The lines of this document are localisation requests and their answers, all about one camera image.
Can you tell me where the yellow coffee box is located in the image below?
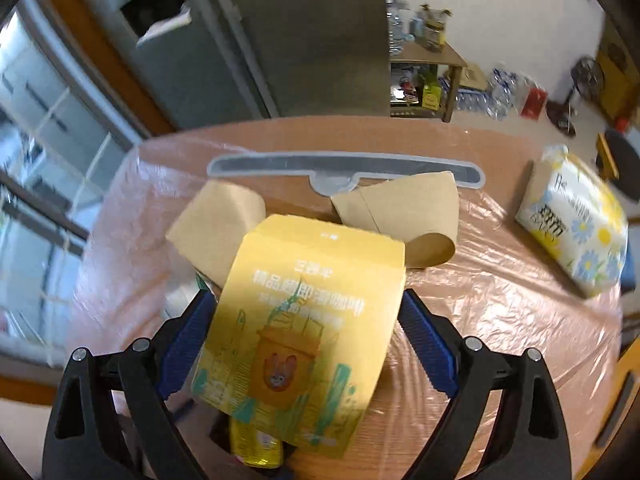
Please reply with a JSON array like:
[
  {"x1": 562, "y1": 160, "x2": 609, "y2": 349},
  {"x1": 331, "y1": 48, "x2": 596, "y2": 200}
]
[{"x1": 192, "y1": 214, "x2": 406, "y2": 458}]

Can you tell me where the brown paper cup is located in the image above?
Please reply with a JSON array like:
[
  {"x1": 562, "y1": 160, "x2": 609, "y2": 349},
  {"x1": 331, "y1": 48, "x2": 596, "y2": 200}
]
[
  {"x1": 166, "y1": 179, "x2": 266, "y2": 288},
  {"x1": 331, "y1": 171, "x2": 459, "y2": 269}
]

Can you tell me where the floral tissue pack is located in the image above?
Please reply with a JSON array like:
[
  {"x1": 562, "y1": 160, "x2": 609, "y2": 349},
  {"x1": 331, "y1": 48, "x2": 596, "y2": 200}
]
[{"x1": 515, "y1": 145, "x2": 628, "y2": 297}]

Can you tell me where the brown paper cup lying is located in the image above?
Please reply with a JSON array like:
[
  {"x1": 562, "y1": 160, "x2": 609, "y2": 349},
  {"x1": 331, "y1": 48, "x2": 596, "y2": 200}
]
[{"x1": 331, "y1": 171, "x2": 459, "y2": 269}]

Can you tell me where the wooden chair black cushion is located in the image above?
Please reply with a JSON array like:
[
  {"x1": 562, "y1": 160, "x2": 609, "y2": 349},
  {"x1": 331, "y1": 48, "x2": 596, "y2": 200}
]
[{"x1": 596, "y1": 129, "x2": 639, "y2": 203}]

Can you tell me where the grey plastic strip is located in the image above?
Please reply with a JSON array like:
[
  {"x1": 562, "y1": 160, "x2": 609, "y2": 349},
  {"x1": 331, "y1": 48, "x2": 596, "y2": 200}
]
[{"x1": 207, "y1": 151, "x2": 486, "y2": 197}]

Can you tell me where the red paper bag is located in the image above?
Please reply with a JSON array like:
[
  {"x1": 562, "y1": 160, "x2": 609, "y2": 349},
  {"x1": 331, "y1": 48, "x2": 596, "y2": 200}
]
[{"x1": 520, "y1": 87, "x2": 548, "y2": 120}]

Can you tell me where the pack of water bottles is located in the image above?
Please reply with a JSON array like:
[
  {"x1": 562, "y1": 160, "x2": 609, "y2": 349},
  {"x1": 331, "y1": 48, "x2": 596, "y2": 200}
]
[{"x1": 456, "y1": 67, "x2": 520, "y2": 120}]

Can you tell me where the wooden cabinet with round mirror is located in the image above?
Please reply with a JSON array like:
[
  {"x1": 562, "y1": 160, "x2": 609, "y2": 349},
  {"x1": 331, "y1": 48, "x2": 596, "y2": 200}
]
[{"x1": 597, "y1": 15, "x2": 639, "y2": 126}]

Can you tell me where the cardboard box on floor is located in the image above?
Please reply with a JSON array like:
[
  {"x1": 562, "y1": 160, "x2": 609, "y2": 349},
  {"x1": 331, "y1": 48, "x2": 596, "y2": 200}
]
[{"x1": 460, "y1": 63, "x2": 488, "y2": 91}]

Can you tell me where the black standing fan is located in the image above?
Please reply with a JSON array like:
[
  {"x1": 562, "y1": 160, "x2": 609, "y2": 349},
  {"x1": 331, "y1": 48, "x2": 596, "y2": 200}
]
[{"x1": 546, "y1": 56, "x2": 605, "y2": 138}]

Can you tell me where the small wooden side table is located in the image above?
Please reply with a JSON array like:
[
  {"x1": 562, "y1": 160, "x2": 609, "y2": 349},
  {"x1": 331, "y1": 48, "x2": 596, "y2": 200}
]
[{"x1": 390, "y1": 42, "x2": 466, "y2": 122}]

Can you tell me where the stainless steel refrigerator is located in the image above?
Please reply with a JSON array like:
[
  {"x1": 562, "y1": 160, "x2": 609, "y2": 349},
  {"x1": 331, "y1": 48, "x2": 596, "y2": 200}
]
[{"x1": 86, "y1": 0, "x2": 390, "y2": 130}]

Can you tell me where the glass jar with items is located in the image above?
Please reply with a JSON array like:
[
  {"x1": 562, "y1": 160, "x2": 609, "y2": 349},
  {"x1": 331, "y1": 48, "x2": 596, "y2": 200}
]
[{"x1": 422, "y1": 3, "x2": 452, "y2": 52}]

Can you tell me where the large water bottle with pump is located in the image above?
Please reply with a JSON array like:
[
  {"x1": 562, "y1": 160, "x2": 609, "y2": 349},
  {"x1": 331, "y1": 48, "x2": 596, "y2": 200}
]
[{"x1": 386, "y1": 0, "x2": 411, "y2": 56}]

